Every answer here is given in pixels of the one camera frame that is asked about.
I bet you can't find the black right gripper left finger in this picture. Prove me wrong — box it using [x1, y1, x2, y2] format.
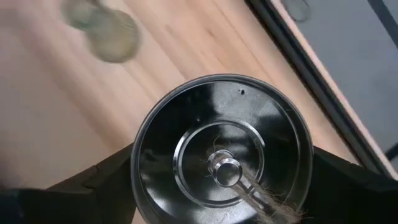
[0, 143, 139, 224]

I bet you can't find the black floor tape strip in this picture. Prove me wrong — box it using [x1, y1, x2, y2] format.
[368, 0, 398, 50]

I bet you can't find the black aluminium table frame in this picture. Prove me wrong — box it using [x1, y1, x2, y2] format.
[244, 0, 389, 177]

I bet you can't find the green ribbed glass candle holder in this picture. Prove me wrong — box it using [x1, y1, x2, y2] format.
[60, 0, 141, 63]

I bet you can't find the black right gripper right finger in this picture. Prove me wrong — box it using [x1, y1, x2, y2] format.
[302, 146, 398, 224]

